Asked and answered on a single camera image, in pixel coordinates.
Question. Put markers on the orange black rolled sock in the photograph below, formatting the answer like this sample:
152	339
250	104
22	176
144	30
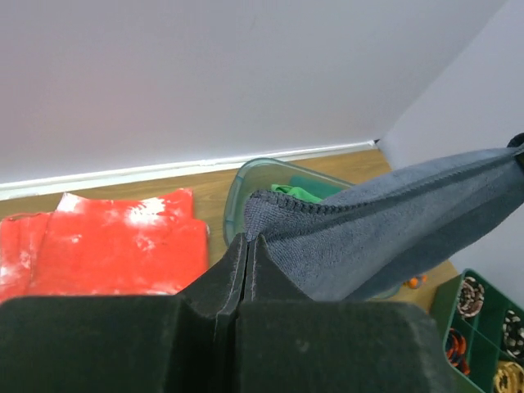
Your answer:
455	351

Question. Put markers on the yellow rolled sock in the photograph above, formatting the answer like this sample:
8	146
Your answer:
509	378

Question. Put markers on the teal plastic basket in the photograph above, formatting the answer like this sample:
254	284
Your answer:
325	265

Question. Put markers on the red white folded towel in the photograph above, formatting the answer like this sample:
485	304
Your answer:
88	247

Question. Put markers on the green towel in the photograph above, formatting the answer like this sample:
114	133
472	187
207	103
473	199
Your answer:
297	192

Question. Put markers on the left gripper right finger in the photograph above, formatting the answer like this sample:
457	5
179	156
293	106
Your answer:
287	342

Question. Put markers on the grey orange towel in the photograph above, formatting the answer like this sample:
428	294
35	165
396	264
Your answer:
416	282

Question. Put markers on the rolled patterned sock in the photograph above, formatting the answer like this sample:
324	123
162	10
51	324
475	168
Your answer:
470	297
513	334

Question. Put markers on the dark blue towel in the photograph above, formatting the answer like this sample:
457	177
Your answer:
412	219

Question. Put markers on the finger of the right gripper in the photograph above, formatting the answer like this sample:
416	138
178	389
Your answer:
517	142

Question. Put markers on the green divided organizer box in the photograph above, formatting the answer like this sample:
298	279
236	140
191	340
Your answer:
483	332

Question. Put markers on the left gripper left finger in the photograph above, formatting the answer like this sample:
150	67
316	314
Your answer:
178	343

